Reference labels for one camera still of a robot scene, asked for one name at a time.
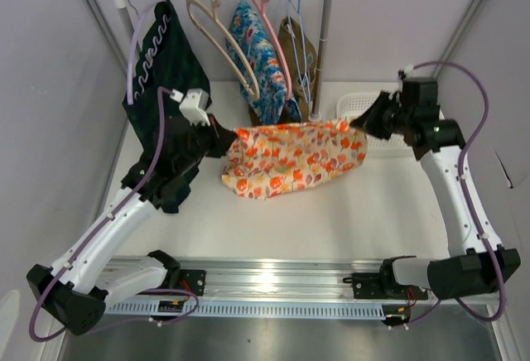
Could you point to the pink plastic hanger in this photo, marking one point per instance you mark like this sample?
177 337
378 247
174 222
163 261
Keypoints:
261 8

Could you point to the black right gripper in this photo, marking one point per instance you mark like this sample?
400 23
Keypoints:
369 121

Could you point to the slotted cable duct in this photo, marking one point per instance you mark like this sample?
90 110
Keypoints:
260 309

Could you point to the white perforated plastic basket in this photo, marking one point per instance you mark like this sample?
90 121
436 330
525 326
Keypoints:
381 143

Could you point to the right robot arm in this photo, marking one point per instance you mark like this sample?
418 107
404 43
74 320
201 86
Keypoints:
478 262

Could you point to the tan khaki skirt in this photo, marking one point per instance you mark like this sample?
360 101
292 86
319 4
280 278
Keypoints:
285 42

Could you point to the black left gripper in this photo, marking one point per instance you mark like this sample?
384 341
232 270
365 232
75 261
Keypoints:
224 137

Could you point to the blue wire hanger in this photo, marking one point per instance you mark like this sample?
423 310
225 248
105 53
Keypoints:
299 48

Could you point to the blue floral skirt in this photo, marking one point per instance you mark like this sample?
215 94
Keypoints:
273 106

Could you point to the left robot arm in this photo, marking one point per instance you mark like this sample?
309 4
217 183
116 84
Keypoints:
72 289

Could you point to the orange floral cloth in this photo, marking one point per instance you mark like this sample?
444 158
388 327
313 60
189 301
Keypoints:
267 161

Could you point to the dark green plaid skirt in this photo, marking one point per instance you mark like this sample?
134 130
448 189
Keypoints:
165 100

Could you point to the lavender wavy hanger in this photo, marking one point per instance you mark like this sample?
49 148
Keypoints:
146 59

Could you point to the aluminium mounting rail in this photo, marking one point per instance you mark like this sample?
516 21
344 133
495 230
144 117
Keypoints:
280 280

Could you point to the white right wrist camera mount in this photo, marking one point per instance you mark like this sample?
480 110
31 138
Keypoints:
405 73

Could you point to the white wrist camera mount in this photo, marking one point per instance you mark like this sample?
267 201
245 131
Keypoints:
192 105
405 73

